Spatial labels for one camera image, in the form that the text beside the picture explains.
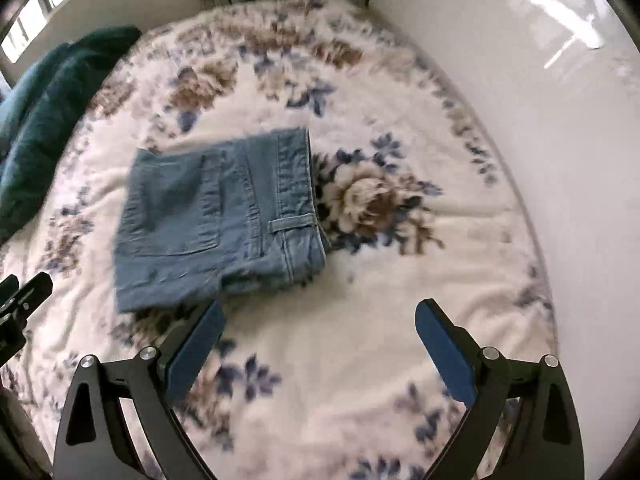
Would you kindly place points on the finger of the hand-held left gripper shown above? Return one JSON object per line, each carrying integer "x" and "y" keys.
{"x": 7, "y": 284}
{"x": 32, "y": 292}

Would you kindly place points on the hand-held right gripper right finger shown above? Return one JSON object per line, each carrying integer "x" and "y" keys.
{"x": 447, "y": 352}

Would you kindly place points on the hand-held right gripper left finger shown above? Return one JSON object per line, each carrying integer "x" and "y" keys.
{"x": 195, "y": 355}

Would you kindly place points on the blue denim pants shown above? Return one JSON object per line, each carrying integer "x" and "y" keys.
{"x": 215, "y": 225}

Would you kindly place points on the floral blanket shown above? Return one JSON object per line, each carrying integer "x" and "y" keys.
{"x": 375, "y": 300}

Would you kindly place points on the teal folded quilt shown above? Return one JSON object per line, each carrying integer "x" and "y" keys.
{"x": 45, "y": 125}

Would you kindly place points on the white headboard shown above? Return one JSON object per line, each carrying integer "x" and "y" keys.
{"x": 550, "y": 160}

